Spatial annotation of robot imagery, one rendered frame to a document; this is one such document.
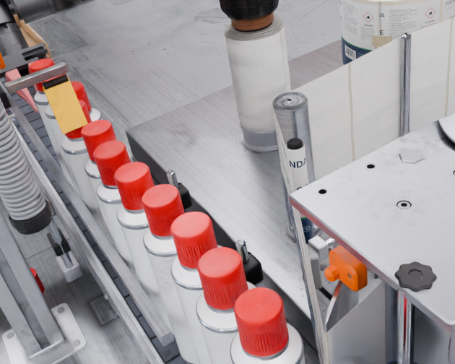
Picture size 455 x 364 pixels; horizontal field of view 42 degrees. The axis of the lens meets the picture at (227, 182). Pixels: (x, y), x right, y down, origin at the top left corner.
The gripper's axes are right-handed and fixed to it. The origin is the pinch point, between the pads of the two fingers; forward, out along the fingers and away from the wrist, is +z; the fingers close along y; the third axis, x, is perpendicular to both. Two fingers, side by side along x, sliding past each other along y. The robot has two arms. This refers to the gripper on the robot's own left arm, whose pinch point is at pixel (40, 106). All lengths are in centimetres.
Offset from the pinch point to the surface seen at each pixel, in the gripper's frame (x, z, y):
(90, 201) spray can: -30.3, 21.6, -3.0
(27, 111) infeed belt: 13.6, -3.7, -1.2
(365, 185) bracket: -70, 32, 8
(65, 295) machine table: -19.9, 30.5, -10.3
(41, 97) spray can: -23.2, 5.4, -1.8
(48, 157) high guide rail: -18.5, 12.3, -4.2
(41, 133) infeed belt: 5.3, 3.2, -1.3
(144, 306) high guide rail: -45, 34, -5
